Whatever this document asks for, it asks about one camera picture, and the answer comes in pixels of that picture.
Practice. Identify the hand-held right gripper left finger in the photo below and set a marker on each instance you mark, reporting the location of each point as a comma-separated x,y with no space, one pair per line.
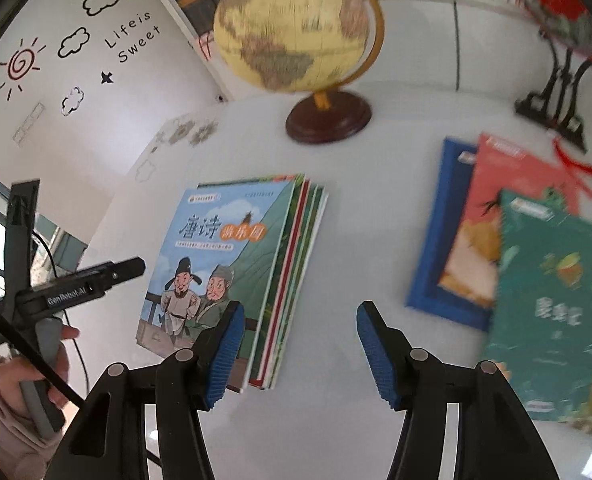
225,355

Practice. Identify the red sun wall decal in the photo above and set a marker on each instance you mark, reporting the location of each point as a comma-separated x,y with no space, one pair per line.
19,62

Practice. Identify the window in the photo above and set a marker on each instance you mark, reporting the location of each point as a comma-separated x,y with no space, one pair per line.
73,250

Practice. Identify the person's left hand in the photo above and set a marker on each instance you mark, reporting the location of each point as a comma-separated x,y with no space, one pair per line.
5,385

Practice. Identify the white bookshelf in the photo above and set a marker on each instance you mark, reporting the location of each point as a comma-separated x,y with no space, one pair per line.
416,45

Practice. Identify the black outline cloud decal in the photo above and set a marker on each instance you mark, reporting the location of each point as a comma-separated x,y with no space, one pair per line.
86,6
64,107
61,49

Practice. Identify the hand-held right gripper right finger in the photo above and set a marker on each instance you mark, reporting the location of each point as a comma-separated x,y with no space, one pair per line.
378,355

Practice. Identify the neat stack of picture books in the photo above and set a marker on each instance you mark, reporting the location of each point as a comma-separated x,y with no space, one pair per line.
215,240

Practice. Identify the dark blue storybook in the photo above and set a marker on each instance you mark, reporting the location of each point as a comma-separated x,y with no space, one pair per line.
426,260

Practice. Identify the coral red cover book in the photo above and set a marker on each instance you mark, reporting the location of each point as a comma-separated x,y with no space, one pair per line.
486,200

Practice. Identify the grey flower decal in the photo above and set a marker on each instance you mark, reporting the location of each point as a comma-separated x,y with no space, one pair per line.
204,132
179,131

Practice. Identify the green leafy cover book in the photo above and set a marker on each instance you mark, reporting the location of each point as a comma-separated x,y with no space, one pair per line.
541,310

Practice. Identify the white wall socket strip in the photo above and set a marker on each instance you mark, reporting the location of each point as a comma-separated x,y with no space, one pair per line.
28,125

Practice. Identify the black bird wall decal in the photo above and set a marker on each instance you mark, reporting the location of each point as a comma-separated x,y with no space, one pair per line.
107,77

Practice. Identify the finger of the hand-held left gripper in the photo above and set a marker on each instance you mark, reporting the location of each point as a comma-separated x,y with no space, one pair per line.
123,271

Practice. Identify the red tassel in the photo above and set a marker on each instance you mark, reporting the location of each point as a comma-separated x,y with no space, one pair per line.
576,165

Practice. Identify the black lettering wall decal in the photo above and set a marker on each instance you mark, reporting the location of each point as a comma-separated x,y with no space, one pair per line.
130,37

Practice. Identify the antique style desk globe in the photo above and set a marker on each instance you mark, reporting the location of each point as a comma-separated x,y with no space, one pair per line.
286,35

